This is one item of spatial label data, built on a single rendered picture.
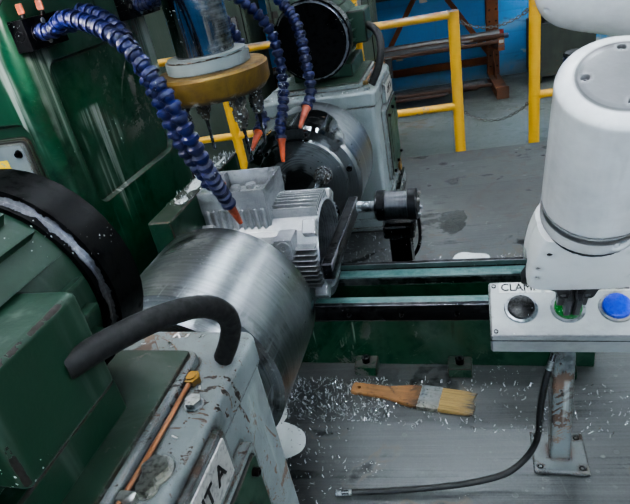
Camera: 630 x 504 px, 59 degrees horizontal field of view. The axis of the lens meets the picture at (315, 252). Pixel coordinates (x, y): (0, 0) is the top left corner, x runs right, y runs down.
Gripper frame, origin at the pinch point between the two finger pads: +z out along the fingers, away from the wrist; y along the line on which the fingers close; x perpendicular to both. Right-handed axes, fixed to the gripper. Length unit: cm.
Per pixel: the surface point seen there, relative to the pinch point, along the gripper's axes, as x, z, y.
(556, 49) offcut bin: -390, 311, -63
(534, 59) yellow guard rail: -214, 159, -22
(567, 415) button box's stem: 8.0, 18.8, -0.6
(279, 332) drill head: 4.8, -1.5, 32.6
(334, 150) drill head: -44, 23, 36
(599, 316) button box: 1.1, 3.1, -3.0
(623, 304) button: 0.1, 2.3, -5.5
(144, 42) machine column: -51, -3, 66
